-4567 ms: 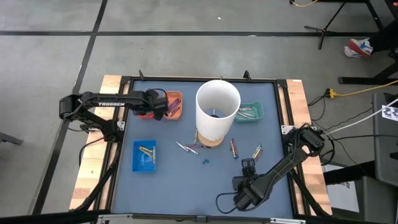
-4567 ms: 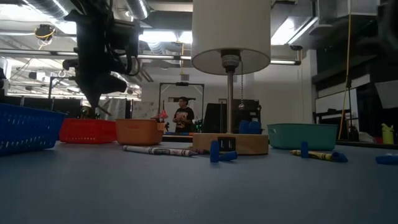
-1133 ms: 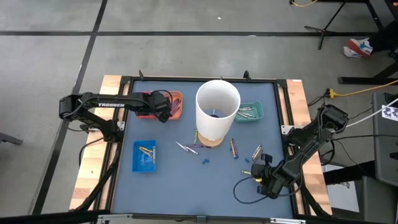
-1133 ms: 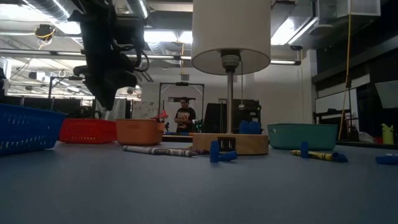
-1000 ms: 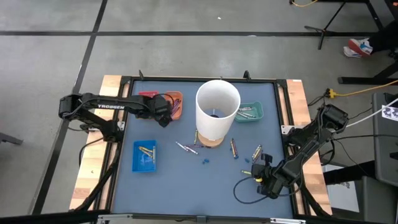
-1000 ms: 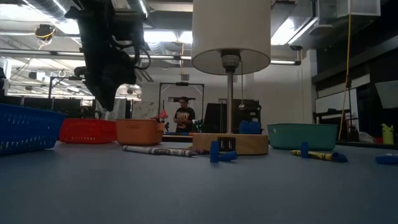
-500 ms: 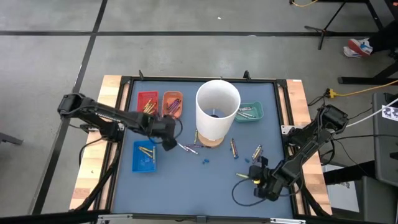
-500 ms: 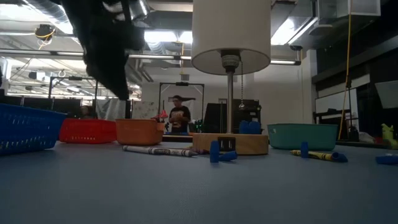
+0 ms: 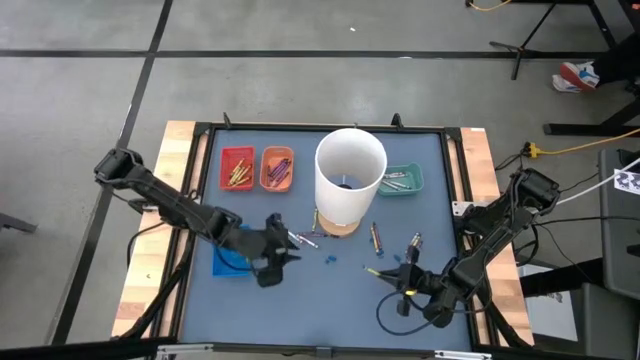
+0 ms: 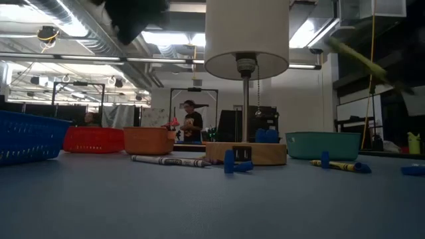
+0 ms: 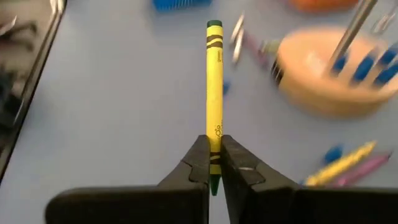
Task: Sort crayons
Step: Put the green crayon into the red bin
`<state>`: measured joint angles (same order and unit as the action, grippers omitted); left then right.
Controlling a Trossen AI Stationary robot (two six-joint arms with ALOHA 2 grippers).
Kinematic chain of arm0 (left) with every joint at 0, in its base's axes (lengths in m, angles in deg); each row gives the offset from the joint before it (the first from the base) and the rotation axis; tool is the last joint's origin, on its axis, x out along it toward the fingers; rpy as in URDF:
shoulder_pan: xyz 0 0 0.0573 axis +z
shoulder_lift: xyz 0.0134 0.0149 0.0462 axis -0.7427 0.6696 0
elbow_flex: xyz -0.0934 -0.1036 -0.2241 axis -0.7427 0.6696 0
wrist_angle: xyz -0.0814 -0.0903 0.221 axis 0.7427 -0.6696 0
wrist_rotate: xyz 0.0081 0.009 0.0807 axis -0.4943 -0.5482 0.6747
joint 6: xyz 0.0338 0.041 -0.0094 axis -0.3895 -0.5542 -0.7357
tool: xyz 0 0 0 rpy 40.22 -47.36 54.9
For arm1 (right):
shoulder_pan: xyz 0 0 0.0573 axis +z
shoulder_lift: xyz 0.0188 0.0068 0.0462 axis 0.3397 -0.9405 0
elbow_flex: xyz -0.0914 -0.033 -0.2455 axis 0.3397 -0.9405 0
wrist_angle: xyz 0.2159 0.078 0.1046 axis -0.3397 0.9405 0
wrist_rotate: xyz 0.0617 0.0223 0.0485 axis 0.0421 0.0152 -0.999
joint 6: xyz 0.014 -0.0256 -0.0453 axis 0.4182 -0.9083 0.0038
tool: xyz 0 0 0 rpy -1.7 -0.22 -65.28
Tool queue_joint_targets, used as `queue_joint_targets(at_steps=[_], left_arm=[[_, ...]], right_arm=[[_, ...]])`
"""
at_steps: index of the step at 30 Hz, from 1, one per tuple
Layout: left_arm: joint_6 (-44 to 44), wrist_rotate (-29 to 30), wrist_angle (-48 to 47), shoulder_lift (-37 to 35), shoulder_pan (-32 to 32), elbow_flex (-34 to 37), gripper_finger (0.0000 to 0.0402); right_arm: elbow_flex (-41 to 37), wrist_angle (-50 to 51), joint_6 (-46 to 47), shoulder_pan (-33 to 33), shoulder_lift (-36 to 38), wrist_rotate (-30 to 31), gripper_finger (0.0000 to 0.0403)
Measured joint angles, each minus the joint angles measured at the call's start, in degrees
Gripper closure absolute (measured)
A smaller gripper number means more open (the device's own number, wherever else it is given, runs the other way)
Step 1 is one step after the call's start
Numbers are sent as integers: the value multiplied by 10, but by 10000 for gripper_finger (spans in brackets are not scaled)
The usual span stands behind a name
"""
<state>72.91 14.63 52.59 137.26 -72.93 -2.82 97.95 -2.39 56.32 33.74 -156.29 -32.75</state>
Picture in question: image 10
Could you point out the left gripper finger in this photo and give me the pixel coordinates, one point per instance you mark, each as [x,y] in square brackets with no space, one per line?
[127,23]

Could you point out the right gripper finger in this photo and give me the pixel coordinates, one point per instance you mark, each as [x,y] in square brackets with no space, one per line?
[403,81]

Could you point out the yellow-green crayon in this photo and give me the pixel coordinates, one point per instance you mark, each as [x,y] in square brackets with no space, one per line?
[358,59]

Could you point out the yellow crayon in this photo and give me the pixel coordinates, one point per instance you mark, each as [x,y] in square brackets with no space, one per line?
[340,165]

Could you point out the ceiling tube light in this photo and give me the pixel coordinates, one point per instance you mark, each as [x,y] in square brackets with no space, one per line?
[303,66]
[83,57]

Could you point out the yellow-green bottle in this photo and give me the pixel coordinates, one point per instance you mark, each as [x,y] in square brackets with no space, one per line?
[414,143]

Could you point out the grey tarp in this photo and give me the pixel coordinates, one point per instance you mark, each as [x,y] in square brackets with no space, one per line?
[118,114]

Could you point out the person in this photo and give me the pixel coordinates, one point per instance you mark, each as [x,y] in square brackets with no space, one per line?
[192,123]
[89,119]

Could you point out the ceiling light panel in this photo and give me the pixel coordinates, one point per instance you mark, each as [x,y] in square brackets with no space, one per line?
[308,33]

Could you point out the teal plastic bin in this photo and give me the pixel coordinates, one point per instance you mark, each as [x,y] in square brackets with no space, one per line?
[318,146]

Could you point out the red background object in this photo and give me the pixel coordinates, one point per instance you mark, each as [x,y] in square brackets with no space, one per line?
[172,123]

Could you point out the white lamp wooden base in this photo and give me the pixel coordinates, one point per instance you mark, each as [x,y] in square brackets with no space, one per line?
[245,33]

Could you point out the orange plastic bin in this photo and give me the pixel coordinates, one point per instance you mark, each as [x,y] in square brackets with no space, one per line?
[147,141]

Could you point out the red plastic basket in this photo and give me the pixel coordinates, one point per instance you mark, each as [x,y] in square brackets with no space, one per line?
[94,141]

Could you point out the black cabinet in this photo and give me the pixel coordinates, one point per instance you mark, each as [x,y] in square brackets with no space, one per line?
[267,119]

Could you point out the blue background object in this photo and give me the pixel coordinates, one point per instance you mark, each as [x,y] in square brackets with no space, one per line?
[261,136]
[273,136]

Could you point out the black monitor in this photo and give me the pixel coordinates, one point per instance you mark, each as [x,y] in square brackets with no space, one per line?
[229,126]

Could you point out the white crayon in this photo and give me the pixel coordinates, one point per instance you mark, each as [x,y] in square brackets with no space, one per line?
[171,161]

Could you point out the blue plastic basket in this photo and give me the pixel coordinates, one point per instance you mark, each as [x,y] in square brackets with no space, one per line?
[30,139]

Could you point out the blue-grey table mat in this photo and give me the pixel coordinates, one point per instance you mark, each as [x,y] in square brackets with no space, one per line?
[199,206]

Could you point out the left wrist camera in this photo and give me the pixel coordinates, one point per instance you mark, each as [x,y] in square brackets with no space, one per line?
[158,11]

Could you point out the black metal frame stand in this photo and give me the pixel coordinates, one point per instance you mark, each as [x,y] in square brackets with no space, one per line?
[78,83]
[194,89]

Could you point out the silver ventilation duct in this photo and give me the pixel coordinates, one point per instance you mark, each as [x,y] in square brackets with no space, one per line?
[50,5]

